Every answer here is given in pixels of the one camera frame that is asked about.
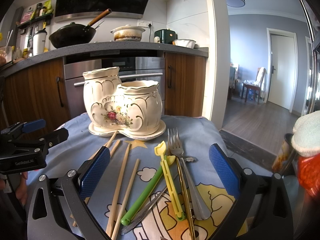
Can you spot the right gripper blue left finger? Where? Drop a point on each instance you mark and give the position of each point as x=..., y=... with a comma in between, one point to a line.
x=77, y=185

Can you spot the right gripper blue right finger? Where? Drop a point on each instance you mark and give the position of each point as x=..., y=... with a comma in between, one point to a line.
x=240, y=184

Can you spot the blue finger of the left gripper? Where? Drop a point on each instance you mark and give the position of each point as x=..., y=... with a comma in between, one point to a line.
x=24, y=127
x=52, y=139

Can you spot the gold metal fork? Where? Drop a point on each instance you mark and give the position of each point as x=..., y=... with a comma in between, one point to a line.
x=186, y=201

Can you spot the yellow plastic tulip spoon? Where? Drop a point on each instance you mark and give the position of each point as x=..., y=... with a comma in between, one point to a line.
x=160, y=151

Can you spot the person's left hand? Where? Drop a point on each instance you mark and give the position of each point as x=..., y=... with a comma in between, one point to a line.
x=21, y=191

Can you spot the silver steel fork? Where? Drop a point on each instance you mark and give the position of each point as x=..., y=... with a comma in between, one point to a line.
x=201, y=210

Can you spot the orange mesh bag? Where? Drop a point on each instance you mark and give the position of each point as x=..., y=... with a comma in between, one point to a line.
x=308, y=175

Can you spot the green plastic tulip spoon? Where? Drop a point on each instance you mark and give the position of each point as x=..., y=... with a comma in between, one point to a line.
x=130, y=214

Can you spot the blue cartoon cushion cloth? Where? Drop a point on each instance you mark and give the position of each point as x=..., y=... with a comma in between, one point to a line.
x=140, y=162

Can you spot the white fluffy towel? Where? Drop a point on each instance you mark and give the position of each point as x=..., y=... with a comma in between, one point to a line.
x=306, y=133

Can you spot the silver steel spoon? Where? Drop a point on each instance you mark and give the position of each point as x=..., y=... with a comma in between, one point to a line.
x=142, y=213

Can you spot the cream floral ceramic utensil holder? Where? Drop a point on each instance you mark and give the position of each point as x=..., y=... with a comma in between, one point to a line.
x=133, y=109

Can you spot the white thermos mug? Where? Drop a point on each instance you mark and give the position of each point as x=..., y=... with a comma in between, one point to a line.
x=39, y=39

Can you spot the wooden chair with cloth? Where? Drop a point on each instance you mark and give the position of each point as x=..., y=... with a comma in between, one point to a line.
x=256, y=86

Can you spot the white interior door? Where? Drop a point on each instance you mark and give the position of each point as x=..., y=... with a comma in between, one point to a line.
x=282, y=70

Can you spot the white ceramic casserole pot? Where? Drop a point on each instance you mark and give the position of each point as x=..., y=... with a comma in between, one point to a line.
x=128, y=33

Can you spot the white fluted bowl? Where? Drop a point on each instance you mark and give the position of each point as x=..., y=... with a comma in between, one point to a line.
x=184, y=43

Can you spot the green air fryer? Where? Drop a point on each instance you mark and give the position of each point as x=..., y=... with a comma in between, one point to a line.
x=166, y=36

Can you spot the black wok wooden handle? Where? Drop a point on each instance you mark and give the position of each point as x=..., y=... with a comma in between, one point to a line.
x=74, y=34

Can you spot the wall spice shelf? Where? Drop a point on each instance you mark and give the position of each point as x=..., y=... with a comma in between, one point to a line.
x=42, y=11

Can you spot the white wall power socket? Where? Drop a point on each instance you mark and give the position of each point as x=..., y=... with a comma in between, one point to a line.
x=144, y=24

